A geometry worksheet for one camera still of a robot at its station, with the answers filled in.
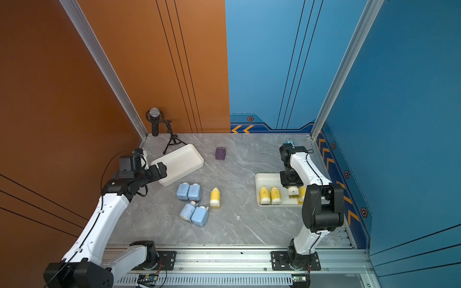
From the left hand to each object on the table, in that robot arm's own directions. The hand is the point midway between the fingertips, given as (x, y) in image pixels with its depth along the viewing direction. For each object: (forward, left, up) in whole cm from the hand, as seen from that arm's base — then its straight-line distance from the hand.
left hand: (157, 167), depth 81 cm
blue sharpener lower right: (-17, -20, -12) cm, 29 cm away
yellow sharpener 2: (-8, -49, -11) cm, 51 cm away
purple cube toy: (+21, -26, -15) cm, 37 cm away
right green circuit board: (-39, -61, -19) cm, 75 cm away
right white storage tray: (+7, -55, -22) cm, 60 cm away
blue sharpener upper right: (-6, -15, -12) cm, 20 cm away
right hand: (-3, -63, -11) cm, 64 cm away
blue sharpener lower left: (-16, -14, -11) cm, 24 cm away
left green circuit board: (-40, -1, -22) cm, 46 cm away
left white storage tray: (+16, -2, -19) cm, 25 cm away
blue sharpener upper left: (-5, -10, -12) cm, 16 cm away
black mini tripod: (+29, +3, -12) cm, 32 cm away
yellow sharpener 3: (-8, -54, -11) cm, 56 cm away
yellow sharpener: (-10, -26, -11) cm, 30 cm away
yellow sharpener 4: (-8, -62, -8) cm, 63 cm away
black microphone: (+31, +9, +6) cm, 33 cm away
